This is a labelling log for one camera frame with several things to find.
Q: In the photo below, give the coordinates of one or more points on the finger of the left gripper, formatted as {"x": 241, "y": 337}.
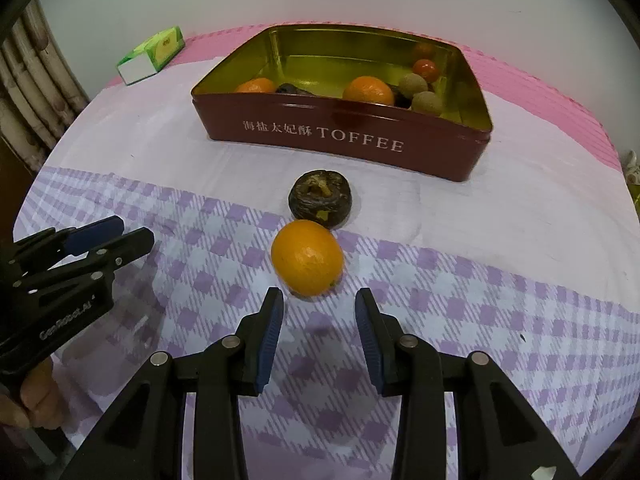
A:
{"x": 93, "y": 235}
{"x": 46, "y": 271}

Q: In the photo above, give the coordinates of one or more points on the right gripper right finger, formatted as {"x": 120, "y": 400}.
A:
{"x": 499, "y": 434}

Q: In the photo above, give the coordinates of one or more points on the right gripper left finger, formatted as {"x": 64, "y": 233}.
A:
{"x": 140, "y": 434}

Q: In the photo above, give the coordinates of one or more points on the large yellow orange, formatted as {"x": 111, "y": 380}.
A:
{"x": 307, "y": 258}

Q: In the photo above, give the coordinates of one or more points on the dark mangosteen back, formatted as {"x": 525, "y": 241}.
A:
{"x": 322, "y": 196}

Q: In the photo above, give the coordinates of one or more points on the dark mangosteen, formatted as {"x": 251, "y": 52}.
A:
{"x": 292, "y": 90}
{"x": 400, "y": 100}
{"x": 322, "y": 196}

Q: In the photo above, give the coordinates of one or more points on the small orange mandarin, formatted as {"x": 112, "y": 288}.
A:
{"x": 257, "y": 85}

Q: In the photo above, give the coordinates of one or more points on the brown longan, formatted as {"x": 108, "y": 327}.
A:
{"x": 411, "y": 84}
{"x": 427, "y": 103}

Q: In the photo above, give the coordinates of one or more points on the red cherry tomato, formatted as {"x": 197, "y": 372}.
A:
{"x": 427, "y": 69}

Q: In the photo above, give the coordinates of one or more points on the person left hand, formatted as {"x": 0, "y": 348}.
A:
{"x": 42, "y": 403}

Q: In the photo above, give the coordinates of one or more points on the rattan chair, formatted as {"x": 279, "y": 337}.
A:
{"x": 40, "y": 97}

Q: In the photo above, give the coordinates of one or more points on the pink purple checked tablecloth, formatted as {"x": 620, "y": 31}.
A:
{"x": 534, "y": 260}

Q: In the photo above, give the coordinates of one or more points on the green tissue box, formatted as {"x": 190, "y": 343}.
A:
{"x": 150, "y": 57}

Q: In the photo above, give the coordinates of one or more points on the clutter beside table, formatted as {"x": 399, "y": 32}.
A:
{"x": 631, "y": 170}

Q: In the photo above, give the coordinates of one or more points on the red toffee tin box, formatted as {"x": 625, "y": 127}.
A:
{"x": 324, "y": 59}

